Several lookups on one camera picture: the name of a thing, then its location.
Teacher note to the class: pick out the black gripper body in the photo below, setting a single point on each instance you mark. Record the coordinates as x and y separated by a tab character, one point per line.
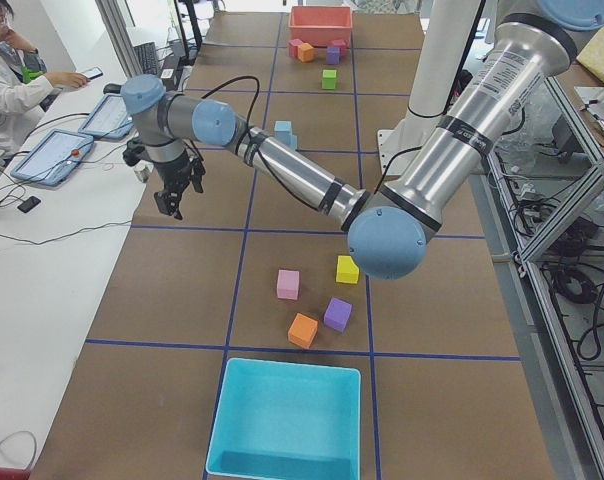
175	172

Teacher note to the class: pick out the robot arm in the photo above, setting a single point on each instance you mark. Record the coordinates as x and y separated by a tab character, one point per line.
387	229

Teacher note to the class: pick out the teach pendant far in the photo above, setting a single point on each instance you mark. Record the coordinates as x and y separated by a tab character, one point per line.
109	119

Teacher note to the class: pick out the teach pendant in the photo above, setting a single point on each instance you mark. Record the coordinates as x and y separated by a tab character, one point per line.
109	119
54	158

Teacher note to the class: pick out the black computer mouse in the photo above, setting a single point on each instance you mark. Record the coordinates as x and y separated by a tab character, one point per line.
112	88

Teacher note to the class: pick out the teach pendant near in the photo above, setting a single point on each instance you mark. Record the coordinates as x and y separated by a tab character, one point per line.
54	158

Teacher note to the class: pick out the black keyboard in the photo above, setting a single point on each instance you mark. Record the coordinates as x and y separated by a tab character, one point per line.
146	54

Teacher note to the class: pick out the black smartphone on desk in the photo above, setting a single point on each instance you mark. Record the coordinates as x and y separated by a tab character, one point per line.
28	204

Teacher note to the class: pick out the pink lilac foam block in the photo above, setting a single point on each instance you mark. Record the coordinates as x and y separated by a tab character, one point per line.
288	284

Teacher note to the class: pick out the magenta block near orange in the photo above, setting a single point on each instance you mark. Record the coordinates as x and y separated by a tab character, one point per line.
293	46

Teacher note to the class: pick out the orange block right side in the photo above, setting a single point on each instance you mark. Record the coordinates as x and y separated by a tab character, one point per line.
305	52

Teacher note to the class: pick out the green foam block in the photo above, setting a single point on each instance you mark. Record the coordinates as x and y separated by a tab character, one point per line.
329	79

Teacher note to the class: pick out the seated person white coat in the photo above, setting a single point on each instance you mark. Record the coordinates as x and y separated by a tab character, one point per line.
25	83

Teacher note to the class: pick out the yellow foam block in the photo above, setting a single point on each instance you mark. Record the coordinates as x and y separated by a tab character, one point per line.
347	272

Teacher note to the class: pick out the purple block right side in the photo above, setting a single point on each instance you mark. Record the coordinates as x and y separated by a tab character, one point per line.
333	55

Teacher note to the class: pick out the orange block left side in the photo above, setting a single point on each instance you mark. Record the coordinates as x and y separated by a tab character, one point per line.
302	331

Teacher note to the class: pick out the pink plastic tray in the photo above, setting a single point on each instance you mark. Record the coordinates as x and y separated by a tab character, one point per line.
320	25

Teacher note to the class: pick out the magenta block near purple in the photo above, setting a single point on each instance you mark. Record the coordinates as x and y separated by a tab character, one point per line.
339	43

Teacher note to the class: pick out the purple block left side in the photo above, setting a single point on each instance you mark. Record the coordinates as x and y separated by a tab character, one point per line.
337	314

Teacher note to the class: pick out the light blue plastic bin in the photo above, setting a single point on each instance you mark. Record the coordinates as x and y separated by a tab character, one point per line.
279	420

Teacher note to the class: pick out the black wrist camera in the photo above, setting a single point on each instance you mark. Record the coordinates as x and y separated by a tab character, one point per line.
132	153

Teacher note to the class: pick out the aluminium frame post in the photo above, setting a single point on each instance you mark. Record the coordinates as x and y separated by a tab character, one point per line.
116	28

